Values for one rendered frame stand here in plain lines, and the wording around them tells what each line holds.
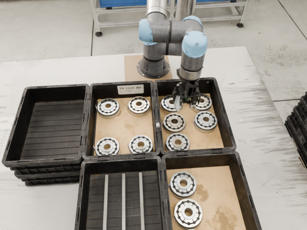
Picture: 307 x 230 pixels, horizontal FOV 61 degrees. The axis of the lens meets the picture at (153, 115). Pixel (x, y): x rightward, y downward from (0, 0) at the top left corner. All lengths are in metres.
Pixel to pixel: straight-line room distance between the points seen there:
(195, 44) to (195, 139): 0.49
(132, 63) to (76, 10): 2.19
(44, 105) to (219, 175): 0.87
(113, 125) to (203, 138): 0.41
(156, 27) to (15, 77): 1.10
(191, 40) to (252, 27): 2.62
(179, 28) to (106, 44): 2.15
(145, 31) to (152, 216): 0.66
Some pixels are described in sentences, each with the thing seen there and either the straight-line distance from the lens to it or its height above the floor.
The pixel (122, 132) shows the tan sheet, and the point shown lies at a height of 0.83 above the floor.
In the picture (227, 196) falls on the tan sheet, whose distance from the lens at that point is 1.08.
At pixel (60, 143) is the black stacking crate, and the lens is 1.21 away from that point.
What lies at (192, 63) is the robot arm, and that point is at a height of 1.25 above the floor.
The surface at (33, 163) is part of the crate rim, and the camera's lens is 1.08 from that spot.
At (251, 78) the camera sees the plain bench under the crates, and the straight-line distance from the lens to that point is 1.68.
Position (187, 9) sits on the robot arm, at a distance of 1.27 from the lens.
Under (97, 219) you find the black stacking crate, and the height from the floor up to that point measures 0.83.
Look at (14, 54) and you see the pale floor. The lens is 3.19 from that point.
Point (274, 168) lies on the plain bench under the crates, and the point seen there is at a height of 0.70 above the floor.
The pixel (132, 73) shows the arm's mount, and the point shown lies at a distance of 1.46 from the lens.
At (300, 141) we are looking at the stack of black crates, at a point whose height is 0.27.
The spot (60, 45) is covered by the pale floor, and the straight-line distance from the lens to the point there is 3.11.
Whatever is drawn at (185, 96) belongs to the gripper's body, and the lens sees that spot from 0.93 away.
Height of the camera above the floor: 1.81
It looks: 53 degrees down
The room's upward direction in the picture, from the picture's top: straight up
